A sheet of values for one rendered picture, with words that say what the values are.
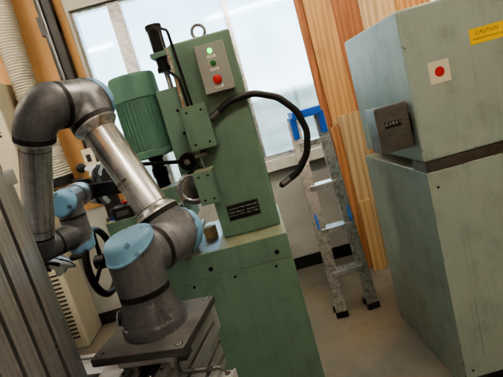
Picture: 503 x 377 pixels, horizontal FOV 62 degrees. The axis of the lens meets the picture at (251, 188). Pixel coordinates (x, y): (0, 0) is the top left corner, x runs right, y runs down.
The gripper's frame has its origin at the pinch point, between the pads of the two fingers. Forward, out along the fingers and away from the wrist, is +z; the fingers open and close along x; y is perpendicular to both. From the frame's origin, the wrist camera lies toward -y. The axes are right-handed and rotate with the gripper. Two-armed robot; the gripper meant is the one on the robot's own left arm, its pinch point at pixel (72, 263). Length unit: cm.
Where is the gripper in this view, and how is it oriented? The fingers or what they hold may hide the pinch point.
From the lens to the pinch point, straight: 175.2
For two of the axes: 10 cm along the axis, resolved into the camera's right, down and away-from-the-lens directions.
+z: 9.7, 2.5, 0.5
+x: 0.1, 1.9, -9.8
